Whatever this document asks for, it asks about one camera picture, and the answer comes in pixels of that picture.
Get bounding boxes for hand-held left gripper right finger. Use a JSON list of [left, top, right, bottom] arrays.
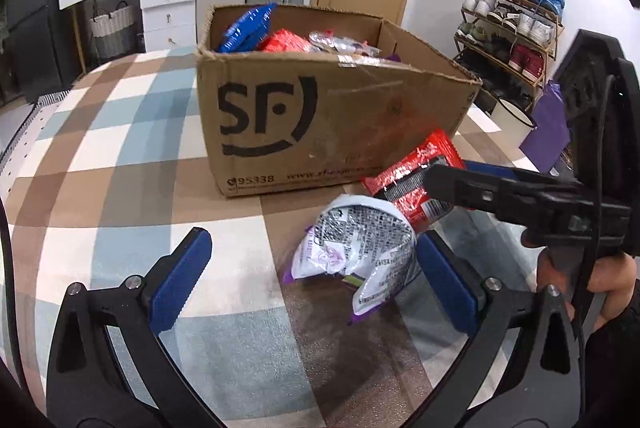
[[416, 231, 588, 428]]

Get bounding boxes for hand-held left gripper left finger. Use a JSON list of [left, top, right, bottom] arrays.
[[46, 227, 226, 428]]

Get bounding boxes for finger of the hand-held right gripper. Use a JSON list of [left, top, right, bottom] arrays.
[[424, 165, 546, 223], [465, 161, 581, 198]]

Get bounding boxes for red black-label snack packet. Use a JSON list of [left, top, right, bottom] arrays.
[[362, 129, 468, 234]]

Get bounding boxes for purple white snack packet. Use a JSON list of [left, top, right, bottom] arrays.
[[282, 194, 418, 326]]

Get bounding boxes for brown cardboard box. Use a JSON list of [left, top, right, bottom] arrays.
[[196, 3, 483, 199]]

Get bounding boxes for clear cracker packet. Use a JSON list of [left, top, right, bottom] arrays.
[[307, 30, 381, 59]]

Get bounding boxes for red foil snack packet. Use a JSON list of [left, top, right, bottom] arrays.
[[260, 27, 316, 54]]

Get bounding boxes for blue snack packet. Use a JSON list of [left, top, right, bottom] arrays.
[[216, 3, 278, 54]]

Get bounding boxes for person's right forearm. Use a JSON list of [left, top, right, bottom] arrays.
[[582, 278, 640, 428]]

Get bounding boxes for person's right hand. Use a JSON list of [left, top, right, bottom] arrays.
[[536, 252, 640, 334]]

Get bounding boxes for purple bag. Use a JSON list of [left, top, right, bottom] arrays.
[[520, 80, 571, 174]]

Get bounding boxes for white bucket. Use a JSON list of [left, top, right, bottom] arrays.
[[490, 97, 538, 148]]

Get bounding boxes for wooden shoe rack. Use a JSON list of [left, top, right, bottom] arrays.
[[452, 0, 566, 109]]

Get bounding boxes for shoe rack with shoes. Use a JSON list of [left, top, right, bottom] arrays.
[[455, 0, 566, 106]]

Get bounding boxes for checked cloth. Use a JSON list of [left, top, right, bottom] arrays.
[[0, 46, 581, 428]]

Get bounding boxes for woven basket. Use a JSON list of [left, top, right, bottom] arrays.
[[89, 1, 138, 62]]

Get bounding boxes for black refrigerator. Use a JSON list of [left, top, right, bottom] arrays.
[[0, 0, 96, 104]]

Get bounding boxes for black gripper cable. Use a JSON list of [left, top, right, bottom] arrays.
[[570, 73, 618, 344]]

